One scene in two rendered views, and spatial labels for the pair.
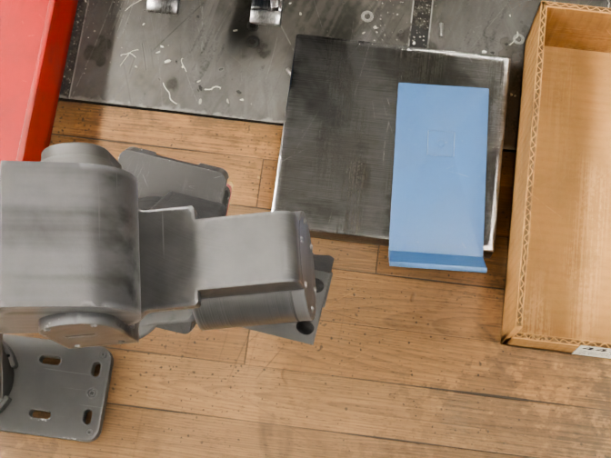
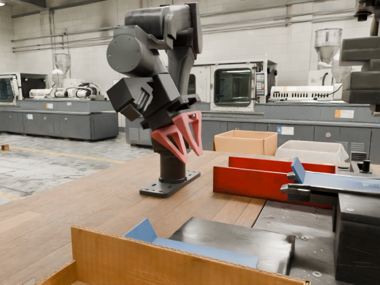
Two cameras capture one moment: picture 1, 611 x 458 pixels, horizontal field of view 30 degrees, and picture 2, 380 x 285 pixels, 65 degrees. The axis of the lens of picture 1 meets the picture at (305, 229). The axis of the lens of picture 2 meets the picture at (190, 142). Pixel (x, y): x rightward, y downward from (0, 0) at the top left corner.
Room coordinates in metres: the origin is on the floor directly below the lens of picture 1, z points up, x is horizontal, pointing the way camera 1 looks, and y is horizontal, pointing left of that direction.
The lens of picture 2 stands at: (0.35, -0.41, 1.12)
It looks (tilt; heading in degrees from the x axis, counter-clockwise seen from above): 9 degrees down; 105
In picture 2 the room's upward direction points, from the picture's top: straight up
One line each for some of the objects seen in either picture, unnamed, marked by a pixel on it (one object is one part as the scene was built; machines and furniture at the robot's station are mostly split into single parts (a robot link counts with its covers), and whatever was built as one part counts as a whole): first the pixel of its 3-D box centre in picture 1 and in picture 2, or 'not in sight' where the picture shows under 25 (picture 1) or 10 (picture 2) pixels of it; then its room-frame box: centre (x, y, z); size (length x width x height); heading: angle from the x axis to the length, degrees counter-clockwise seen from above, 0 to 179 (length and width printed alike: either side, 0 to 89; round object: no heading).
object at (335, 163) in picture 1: (391, 144); (221, 259); (0.31, -0.07, 0.91); 0.17 x 0.16 x 0.02; 80
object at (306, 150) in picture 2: not in sight; (311, 172); (0.78, 2.49, 0.40); 0.69 x 0.60 x 0.50; 76
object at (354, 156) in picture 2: not in sight; (358, 175); (0.55, 0.27, 0.95); 0.06 x 0.03 x 0.09; 80
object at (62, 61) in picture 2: not in sight; (67, 75); (-4.68, 6.40, 1.60); 2.54 x 0.84 x 1.26; 167
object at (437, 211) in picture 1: (440, 174); (188, 250); (0.27, -0.10, 0.93); 0.15 x 0.07 x 0.03; 173
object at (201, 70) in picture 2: not in sight; (196, 87); (-1.03, 5.43, 1.24); 2.95 x 0.98 x 0.90; 167
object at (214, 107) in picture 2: not in sight; (232, 88); (-0.23, 4.72, 1.21); 0.86 x 0.10 x 0.79; 167
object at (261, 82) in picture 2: not in sight; (262, 84); (0.25, 4.61, 1.27); 0.23 x 0.18 x 0.38; 77
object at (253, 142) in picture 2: not in sight; (244, 162); (0.15, 2.58, 0.43); 0.59 x 0.54 x 0.58; 76
